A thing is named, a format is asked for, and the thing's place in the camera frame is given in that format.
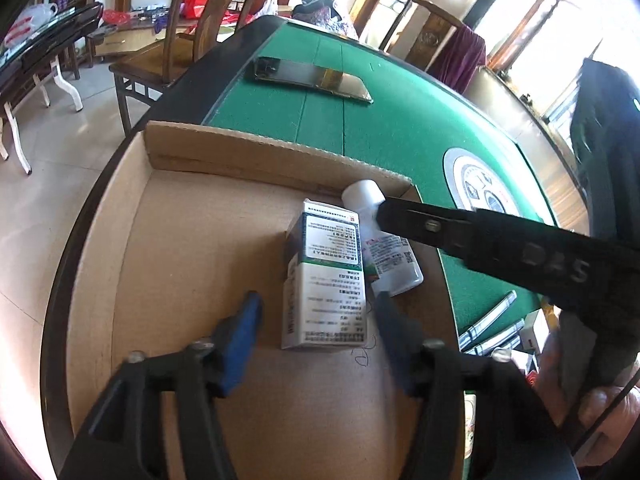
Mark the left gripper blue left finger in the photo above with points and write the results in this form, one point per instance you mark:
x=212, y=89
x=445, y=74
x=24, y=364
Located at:
x=234, y=339

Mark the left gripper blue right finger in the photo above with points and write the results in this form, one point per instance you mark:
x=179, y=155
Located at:
x=403, y=342

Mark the black marker yellow cap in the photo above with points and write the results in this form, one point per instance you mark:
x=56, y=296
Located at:
x=476, y=330

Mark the white medicine bottle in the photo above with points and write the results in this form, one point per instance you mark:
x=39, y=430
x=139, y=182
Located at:
x=389, y=261

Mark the green white medicine box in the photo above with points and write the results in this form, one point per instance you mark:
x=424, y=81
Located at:
x=324, y=291

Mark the person right hand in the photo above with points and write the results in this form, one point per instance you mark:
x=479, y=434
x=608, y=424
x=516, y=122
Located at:
x=612, y=432

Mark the cardboard box tray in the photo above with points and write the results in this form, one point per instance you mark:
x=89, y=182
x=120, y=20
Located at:
x=192, y=219

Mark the round table centre control panel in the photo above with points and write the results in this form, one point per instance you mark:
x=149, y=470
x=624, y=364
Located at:
x=473, y=185

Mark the black smartphone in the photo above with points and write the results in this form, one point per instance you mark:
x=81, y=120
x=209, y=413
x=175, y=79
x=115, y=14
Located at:
x=311, y=77

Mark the purple cloth on chair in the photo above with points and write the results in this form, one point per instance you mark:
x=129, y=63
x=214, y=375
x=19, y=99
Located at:
x=458, y=61

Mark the wooden armchair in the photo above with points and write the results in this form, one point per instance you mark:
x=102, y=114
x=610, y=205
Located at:
x=158, y=66

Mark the wooden chair with purple cloth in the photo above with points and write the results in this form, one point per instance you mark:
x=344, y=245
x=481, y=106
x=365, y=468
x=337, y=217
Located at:
x=436, y=31

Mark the black glass side table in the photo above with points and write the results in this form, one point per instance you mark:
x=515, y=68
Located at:
x=26, y=68

